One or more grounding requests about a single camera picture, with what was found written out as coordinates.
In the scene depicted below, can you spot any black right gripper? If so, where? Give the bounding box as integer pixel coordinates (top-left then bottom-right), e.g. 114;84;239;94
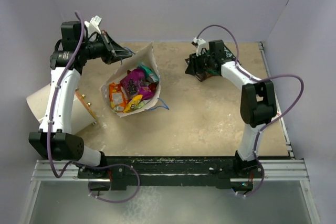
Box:
185;50;215;76

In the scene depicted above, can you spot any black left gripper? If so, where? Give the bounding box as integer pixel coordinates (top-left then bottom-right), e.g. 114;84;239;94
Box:
80;30;132;65

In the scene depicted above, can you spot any checkered paper snack bag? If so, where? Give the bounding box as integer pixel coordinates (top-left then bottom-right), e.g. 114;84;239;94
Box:
100;43;169;118

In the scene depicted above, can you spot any purple snack bag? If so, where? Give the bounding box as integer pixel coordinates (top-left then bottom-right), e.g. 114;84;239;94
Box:
120;68;155;100

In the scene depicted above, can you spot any brown snack bag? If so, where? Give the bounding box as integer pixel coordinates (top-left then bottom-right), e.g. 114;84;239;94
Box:
194;71;215;82

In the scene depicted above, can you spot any green chips bag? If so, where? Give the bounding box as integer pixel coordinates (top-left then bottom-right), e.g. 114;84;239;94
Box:
205;42;235;76

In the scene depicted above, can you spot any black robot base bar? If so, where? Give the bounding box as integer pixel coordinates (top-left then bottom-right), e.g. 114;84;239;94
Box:
78;156;263;190

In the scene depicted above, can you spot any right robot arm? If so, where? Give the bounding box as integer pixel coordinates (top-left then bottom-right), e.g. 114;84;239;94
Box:
185;38;277;177

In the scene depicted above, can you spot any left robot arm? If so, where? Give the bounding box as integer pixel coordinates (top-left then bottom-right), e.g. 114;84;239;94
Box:
28;18;132;178

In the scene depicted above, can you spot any teal snack packet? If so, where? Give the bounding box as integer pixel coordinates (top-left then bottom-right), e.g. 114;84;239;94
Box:
137;63;160;83

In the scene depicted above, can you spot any orange snack packet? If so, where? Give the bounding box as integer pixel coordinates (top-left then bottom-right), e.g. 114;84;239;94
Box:
109;82;128;112

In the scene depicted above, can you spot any yellow snack packet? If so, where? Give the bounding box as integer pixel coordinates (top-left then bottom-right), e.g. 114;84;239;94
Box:
123;94;145;113

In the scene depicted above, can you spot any white curved board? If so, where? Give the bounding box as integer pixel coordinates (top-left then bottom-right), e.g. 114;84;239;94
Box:
26;83;97;134

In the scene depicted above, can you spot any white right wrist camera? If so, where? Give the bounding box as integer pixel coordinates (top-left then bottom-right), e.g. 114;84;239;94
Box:
192;37;207;56

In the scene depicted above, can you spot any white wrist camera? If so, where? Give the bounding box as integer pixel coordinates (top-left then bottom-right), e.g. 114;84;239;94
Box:
192;37;207;56
86;15;102;35

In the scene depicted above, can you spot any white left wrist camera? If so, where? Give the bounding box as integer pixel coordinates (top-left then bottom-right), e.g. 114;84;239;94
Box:
86;15;102;35

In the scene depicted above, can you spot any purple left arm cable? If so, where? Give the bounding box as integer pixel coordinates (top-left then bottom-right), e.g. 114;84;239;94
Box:
47;10;87;179

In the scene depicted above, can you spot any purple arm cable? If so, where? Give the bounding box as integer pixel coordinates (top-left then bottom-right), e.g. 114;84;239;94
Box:
47;10;87;179
196;24;306;156

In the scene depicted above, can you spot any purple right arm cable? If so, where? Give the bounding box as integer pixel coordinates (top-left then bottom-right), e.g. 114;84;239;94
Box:
196;24;306;156

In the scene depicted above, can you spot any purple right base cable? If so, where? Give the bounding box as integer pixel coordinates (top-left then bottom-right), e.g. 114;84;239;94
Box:
232;161;266;198

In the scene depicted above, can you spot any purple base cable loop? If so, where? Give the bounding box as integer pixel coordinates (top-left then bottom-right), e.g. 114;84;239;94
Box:
88;163;141;204

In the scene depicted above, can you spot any aluminium table edge rail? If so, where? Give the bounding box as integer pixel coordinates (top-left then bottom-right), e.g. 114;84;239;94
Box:
257;40;310;183

